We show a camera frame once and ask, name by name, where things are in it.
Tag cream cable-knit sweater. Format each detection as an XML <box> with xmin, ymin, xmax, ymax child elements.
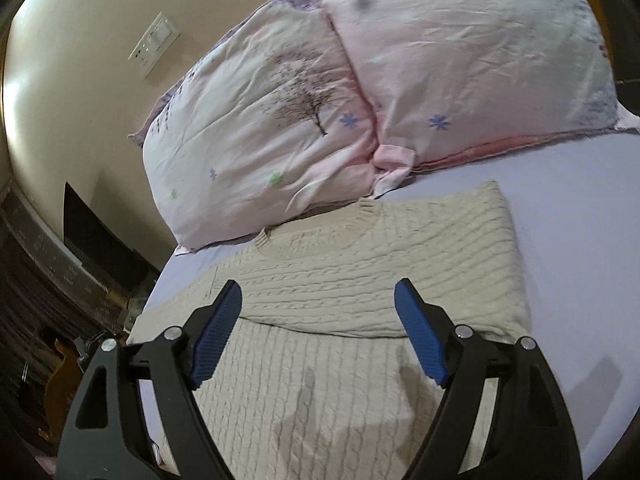
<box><xmin>131</xmin><ymin>181</ymin><xmax>529</xmax><ymax>479</ymax></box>

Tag dark wooden side shelf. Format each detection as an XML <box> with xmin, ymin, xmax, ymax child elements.
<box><xmin>0</xmin><ymin>184</ymin><xmax>132</xmax><ymax>340</ymax></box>

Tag black monitor screen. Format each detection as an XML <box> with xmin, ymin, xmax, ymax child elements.
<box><xmin>63</xmin><ymin>182</ymin><xmax>160</xmax><ymax>292</ymax></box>

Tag lavender bed sheet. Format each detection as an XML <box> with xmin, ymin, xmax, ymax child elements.
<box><xmin>144</xmin><ymin>133</ymin><xmax>639</xmax><ymax>474</ymax></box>

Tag white floral pillow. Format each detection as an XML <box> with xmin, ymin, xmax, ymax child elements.
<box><xmin>131</xmin><ymin>0</ymin><xmax>381</xmax><ymax>252</ymax></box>

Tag pink floral pillow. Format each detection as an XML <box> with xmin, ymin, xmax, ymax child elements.
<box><xmin>312</xmin><ymin>0</ymin><xmax>639</xmax><ymax>194</ymax></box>

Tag white wall switch plate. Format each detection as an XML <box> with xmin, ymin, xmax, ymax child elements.
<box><xmin>128</xmin><ymin>12</ymin><xmax>180</xmax><ymax>79</ymax></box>

